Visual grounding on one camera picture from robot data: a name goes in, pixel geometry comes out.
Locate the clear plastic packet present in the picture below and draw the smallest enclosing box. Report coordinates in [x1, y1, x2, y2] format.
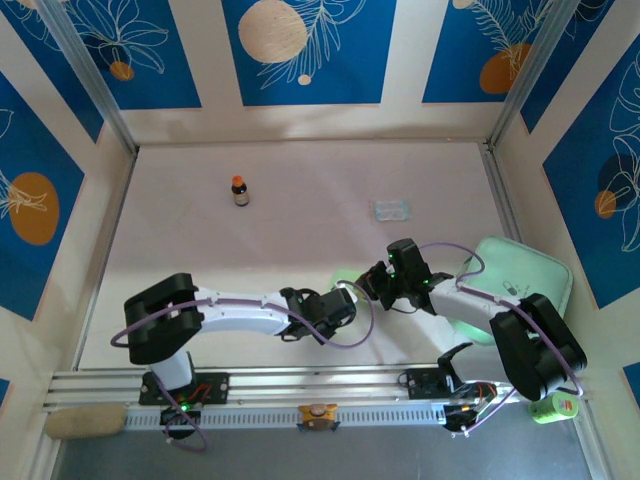
[368, 197, 412, 224]

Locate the yellow orange toy clip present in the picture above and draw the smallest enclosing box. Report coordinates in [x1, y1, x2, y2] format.
[296, 402, 341, 432]

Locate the mint green tray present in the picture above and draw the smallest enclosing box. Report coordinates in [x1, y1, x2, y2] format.
[449, 235, 575, 346]

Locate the brown bottle with orange cap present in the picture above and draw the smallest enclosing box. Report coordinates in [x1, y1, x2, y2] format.
[230, 174, 251, 208]

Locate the black electronics module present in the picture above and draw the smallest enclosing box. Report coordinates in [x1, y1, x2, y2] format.
[159, 402, 204, 427]
[442, 402, 486, 439]

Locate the beige foam roll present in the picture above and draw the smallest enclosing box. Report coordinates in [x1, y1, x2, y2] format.
[44, 403, 127, 441]

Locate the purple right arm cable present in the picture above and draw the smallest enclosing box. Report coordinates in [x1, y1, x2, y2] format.
[418, 242, 586, 439]

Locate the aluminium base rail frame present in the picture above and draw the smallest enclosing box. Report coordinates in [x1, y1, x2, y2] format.
[42, 358, 594, 414]

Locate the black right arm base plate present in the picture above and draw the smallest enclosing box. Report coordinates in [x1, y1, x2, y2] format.
[398, 367, 501, 401]

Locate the aluminium table edge rail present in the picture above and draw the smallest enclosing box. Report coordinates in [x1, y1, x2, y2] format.
[479, 141, 525, 246]

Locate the slotted grey cable duct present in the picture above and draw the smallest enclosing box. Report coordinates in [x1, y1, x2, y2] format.
[122, 403, 449, 432]

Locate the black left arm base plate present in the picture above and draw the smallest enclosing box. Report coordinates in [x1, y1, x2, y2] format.
[138, 370, 232, 406]

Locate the aluminium corner post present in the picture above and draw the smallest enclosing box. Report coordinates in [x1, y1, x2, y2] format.
[35, 0, 140, 155]
[487, 0, 586, 151]

